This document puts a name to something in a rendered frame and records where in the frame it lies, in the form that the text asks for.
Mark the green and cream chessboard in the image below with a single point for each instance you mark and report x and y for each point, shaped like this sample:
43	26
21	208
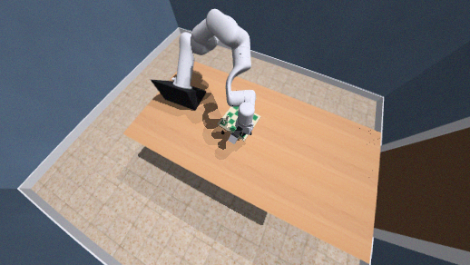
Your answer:
233	116

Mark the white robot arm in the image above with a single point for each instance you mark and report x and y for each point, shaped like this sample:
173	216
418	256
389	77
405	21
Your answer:
201	41

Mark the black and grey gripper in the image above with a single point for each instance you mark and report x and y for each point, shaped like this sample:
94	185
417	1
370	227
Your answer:
246	130

